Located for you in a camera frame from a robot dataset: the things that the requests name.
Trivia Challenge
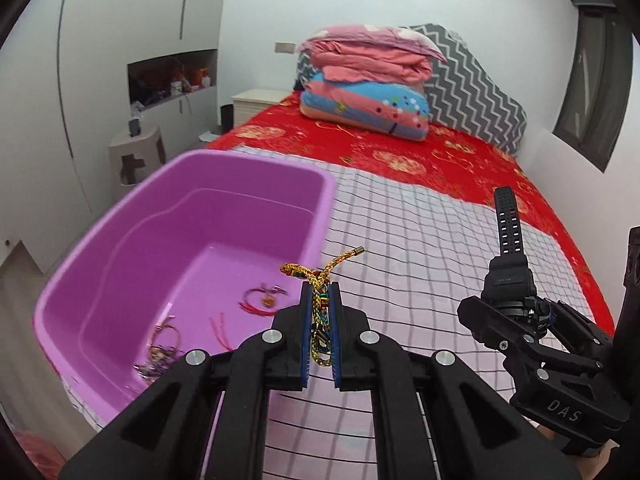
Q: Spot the purple plastic basin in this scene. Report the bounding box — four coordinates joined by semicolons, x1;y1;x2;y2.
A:
34;150;336;429

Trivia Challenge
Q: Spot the colourful blue pink pillow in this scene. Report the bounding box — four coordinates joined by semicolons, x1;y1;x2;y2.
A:
299;73;430;141

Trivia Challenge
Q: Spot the dark window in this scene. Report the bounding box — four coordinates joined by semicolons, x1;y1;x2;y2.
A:
553;0;634;171

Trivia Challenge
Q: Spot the folded pink quilt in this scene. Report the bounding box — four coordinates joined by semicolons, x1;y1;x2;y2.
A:
297;24;448;86

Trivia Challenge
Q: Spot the red plastic bag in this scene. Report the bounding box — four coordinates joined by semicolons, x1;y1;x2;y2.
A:
14;430;66;480

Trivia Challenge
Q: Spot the red patterned bed sheet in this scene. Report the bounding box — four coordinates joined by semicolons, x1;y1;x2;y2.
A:
206;92;615;334

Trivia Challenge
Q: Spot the person's right hand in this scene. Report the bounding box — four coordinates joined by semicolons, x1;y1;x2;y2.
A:
534;422;620;480

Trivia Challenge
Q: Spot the red cord bracelet gold charm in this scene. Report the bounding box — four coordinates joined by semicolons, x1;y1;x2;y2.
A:
239;284;288;318

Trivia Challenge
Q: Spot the yellow green braided bracelet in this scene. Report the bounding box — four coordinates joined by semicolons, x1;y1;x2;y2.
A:
278;245;367;366

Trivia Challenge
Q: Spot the grey zigzag headboard cover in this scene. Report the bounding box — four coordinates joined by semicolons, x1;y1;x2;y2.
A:
295;24;527;156

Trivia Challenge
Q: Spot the beige plastic stool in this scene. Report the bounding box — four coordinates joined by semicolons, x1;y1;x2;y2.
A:
108;124;166;188

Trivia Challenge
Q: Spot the grey stone bead bracelet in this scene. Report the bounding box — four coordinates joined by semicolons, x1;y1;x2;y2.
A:
131;314;182;380

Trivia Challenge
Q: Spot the small dark box on stool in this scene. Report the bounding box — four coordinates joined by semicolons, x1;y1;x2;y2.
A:
128;118;141;138

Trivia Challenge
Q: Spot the gold wall switch plate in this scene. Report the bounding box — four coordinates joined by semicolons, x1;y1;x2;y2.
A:
274;42;296;54

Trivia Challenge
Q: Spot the black cylindrical bin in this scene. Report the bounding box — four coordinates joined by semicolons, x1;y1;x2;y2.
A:
220;104;234;133

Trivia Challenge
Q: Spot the cream bedside table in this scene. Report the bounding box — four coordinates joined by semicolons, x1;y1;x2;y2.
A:
231;88;291;127

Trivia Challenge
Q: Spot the black wristwatch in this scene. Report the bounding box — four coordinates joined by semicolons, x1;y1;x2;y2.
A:
480;186;551;338

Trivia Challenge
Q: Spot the white wardrobe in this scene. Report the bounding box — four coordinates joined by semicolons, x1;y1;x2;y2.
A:
1;0;224;271

